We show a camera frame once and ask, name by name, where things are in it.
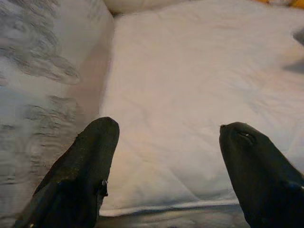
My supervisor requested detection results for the printed grey headboard cushion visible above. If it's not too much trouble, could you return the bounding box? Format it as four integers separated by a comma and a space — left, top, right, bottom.
0, 0, 114, 228

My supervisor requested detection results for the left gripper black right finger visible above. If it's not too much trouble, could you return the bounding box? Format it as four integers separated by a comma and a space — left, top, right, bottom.
218, 122, 304, 228

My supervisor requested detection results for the white quilted mattress cover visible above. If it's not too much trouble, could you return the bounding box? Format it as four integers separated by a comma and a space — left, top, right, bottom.
98, 0, 304, 217

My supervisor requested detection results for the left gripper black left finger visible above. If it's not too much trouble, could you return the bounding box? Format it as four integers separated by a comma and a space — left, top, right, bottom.
14, 116, 120, 228

